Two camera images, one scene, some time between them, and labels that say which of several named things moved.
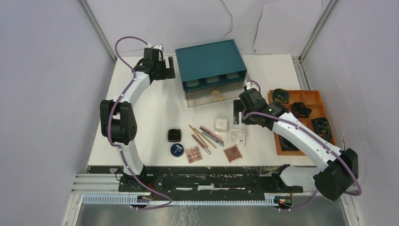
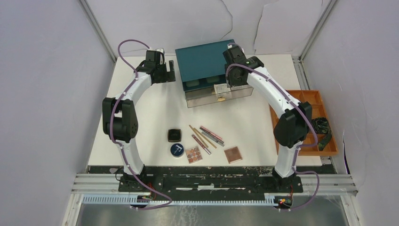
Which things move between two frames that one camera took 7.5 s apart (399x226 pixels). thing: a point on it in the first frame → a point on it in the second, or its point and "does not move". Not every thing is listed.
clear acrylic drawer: x=214 y=93 does not move
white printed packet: x=237 y=137 → x=221 y=88
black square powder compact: x=174 y=135 does not move
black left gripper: x=168 y=73 does not move
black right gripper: x=237 y=108 → x=232 y=81
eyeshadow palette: x=193 y=154 does not move
